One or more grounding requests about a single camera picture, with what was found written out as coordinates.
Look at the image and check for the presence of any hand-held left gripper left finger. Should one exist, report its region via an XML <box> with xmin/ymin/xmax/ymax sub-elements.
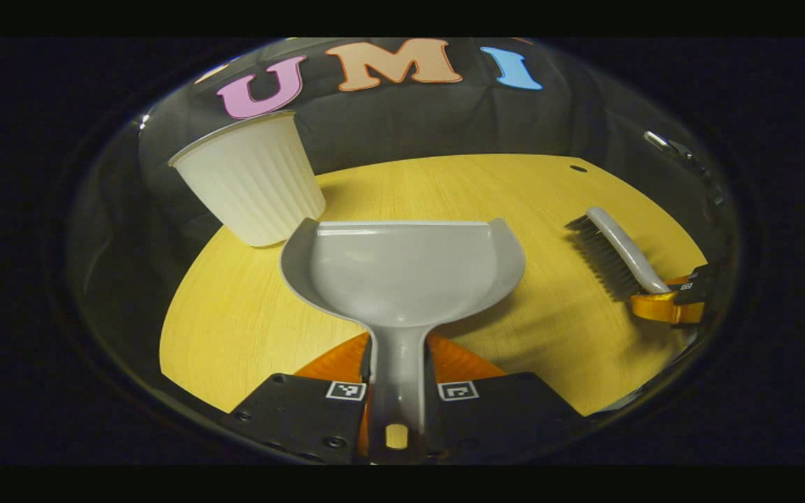
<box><xmin>228</xmin><ymin>332</ymin><xmax>377</xmax><ymax>465</ymax></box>

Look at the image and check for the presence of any small grey broom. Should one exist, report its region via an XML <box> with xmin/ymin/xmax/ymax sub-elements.
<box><xmin>565</xmin><ymin>207</ymin><xmax>672</xmax><ymax>301</ymax></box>

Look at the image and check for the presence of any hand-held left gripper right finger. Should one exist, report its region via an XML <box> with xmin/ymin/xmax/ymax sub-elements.
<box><xmin>422</xmin><ymin>333</ymin><xmax>589</xmax><ymax>465</ymax></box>

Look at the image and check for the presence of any grey dustpan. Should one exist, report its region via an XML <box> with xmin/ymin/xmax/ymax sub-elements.
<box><xmin>280</xmin><ymin>218</ymin><xmax>525</xmax><ymax>455</ymax></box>

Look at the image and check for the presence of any white garbage bin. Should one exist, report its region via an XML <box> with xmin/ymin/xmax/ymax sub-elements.
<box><xmin>168</xmin><ymin>110</ymin><xmax>326</xmax><ymax>247</ymax></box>

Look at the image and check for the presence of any silver metal bracket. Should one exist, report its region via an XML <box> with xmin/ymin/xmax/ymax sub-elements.
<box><xmin>643</xmin><ymin>130</ymin><xmax>697</xmax><ymax>165</ymax></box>

